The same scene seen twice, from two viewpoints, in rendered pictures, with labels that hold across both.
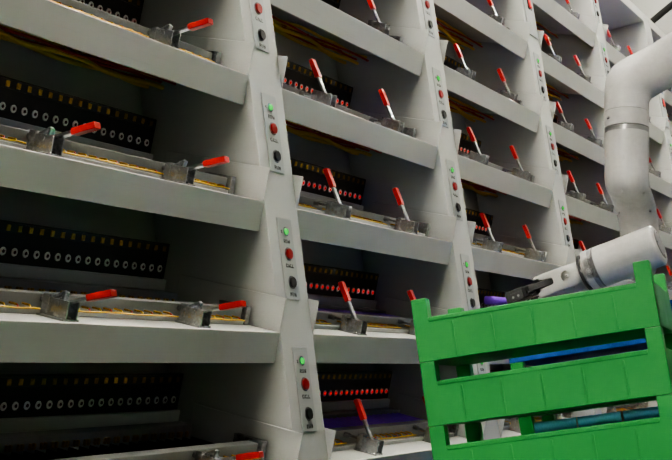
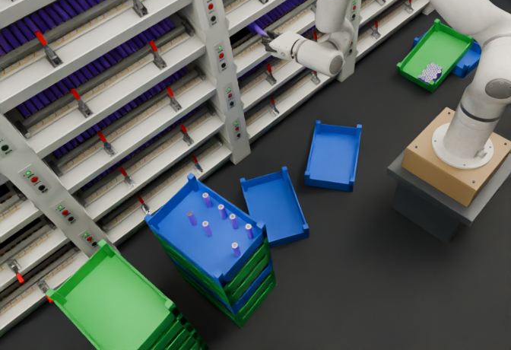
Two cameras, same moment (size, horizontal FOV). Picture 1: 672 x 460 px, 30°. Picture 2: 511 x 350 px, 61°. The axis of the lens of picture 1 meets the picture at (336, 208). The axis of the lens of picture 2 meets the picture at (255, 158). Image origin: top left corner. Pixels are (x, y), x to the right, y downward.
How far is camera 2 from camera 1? 212 cm
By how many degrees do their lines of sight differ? 69
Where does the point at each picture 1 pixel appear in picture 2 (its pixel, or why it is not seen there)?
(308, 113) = (33, 90)
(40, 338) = not seen: outside the picture
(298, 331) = (54, 198)
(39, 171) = not seen: outside the picture
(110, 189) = not seen: outside the picture
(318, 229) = (62, 141)
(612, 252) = (306, 60)
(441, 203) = (198, 22)
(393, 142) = (137, 29)
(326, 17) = (34, 3)
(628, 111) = not seen: outside the picture
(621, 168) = (320, 20)
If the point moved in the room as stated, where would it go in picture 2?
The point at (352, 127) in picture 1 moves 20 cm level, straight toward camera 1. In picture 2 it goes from (85, 58) to (37, 113)
